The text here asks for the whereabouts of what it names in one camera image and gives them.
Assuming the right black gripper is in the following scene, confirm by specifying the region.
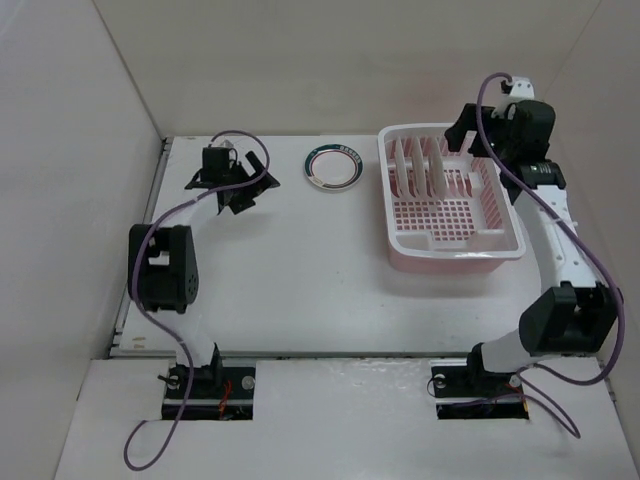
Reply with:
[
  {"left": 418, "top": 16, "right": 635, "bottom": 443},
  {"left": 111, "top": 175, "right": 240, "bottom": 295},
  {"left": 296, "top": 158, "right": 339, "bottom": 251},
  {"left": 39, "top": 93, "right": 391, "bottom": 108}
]
[{"left": 443, "top": 103, "right": 517, "bottom": 164}]

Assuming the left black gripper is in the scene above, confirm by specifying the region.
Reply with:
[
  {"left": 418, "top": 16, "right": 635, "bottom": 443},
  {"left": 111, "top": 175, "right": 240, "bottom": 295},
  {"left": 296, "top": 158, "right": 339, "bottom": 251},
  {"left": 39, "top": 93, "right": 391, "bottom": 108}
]
[{"left": 224, "top": 153, "right": 279, "bottom": 214}]

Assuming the white plate with characters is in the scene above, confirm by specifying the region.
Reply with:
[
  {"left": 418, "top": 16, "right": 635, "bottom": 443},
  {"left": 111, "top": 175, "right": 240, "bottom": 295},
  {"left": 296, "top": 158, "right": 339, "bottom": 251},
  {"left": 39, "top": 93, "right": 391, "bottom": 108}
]
[{"left": 428, "top": 137, "right": 446, "bottom": 200}]

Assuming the green rimmed white plate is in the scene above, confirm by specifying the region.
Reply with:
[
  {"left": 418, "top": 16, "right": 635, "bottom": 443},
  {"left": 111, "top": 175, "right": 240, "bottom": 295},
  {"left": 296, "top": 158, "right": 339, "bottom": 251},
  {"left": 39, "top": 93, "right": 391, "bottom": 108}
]
[{"left": 303, "top": 143, "right": 364, "bottom": 192}]

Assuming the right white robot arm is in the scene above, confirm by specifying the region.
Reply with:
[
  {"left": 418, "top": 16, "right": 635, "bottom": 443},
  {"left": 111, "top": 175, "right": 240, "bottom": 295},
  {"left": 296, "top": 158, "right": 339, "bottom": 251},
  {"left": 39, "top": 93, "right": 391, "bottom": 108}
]
[{"left": 378, "top": 97, "right": 624, "bottom": 398}]

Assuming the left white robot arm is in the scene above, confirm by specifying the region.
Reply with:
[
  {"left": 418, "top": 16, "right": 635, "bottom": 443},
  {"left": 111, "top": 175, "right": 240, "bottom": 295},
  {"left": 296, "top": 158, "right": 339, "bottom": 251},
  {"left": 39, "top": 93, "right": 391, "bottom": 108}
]
[{"left": 127, "top": 142, "right": 280, "bottom": 397}]

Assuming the pink plastic dish rack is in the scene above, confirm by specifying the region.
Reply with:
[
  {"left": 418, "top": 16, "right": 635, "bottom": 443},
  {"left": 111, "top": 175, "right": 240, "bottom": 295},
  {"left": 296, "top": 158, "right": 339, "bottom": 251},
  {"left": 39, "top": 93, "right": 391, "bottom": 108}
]
[{"left": 377, "top": 123, "right": 526, "bottom": 274}]

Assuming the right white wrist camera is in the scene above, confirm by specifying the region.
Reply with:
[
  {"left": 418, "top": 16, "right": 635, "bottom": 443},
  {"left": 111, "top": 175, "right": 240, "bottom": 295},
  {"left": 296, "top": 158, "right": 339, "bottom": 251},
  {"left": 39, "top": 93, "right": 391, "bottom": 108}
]
[{"left": 500, "top": 76, "right": 535, "bottom": 104}]

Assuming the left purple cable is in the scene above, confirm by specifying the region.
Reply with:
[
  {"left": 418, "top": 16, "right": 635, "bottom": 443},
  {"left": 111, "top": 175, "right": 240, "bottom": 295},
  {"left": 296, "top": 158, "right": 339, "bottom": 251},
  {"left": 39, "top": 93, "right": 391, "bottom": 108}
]
[{"left": 122, "top": 129, "right": 271, "bottom": 470}]

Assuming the purple cable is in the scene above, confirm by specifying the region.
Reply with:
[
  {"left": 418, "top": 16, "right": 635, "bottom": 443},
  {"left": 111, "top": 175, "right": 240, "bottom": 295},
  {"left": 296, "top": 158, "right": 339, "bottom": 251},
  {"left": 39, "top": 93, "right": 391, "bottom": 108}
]
[
  {"left": 122, "top": 129, "right": 271, "bottom": 470},
  {"left": 475, "top": 73, "right": 627, "bottom": 440}
]

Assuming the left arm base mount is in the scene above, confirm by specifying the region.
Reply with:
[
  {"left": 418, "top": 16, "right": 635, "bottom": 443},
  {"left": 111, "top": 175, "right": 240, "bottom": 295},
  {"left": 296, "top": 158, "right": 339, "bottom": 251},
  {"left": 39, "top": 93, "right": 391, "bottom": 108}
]
[{"left": 158, "top": 365, "right": 256, "bottom": 421}]

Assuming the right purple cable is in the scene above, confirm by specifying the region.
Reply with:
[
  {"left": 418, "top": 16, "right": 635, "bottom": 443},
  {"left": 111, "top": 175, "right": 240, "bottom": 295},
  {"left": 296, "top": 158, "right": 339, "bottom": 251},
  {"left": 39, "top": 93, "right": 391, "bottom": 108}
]
[{"left": 475, "top": 73, "right": 627, "bottom": 440}]

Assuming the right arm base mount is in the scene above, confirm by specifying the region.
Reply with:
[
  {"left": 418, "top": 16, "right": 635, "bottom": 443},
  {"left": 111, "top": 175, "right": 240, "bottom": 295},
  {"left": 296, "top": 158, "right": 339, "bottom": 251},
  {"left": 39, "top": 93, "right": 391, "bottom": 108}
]
[{"left": 427, "top": 360, "right": 529, "bottom": 420}]

